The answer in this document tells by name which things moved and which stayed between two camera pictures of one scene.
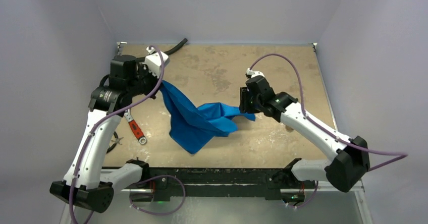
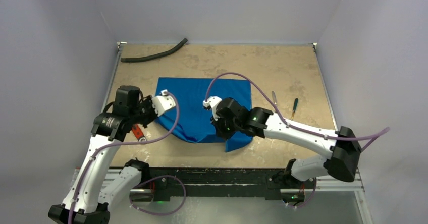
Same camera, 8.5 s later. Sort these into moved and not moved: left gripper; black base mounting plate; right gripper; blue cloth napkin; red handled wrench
Moved: right gripper; blue cloth napkin; left gripper
Not moved: black base mounting plate; red handled wrench
